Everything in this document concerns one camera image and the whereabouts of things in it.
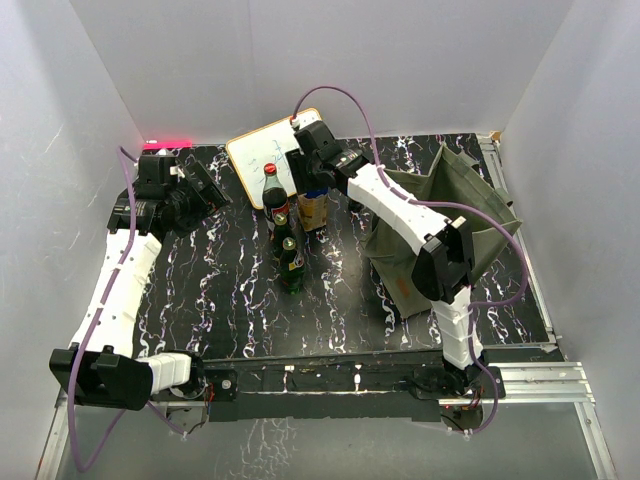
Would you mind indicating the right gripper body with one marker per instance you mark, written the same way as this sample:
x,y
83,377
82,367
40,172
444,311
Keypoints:
x,y
314,179

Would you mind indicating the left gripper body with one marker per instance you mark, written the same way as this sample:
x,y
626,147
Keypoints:
x,y
189,209

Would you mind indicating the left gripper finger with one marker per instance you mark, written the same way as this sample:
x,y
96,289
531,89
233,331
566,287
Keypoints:
x,y
198,201
207,188

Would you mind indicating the blue bottle white cap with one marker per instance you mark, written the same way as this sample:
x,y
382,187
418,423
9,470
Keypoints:
x,y
313,209

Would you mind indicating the coca-cola glass bottle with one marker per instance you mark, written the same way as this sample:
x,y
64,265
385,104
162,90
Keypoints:
x,y
274,196

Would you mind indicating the green glass bottle red label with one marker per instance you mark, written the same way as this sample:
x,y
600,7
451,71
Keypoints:
x,y
291,265

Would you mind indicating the green canvas bag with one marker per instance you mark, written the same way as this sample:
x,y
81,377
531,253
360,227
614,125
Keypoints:
x,y
452,179

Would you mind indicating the green perrier bottle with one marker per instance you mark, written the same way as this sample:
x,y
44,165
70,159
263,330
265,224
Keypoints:
x,y
282,229

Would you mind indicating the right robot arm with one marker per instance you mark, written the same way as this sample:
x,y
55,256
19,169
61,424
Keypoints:
x,y
366,183

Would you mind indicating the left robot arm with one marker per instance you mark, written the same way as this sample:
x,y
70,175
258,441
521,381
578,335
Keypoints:
x,y
167,196

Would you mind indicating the yellow framed whiteboard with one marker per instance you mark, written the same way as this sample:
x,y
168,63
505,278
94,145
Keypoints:
x,y
250,152

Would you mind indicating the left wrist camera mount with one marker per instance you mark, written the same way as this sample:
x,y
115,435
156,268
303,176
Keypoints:
x,y
167,167

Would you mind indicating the black front table rail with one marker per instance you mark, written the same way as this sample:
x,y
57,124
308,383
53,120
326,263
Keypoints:
x,y
407,384

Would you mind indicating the aluminium frame rail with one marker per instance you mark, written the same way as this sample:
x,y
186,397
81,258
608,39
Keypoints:
x,y
567,384

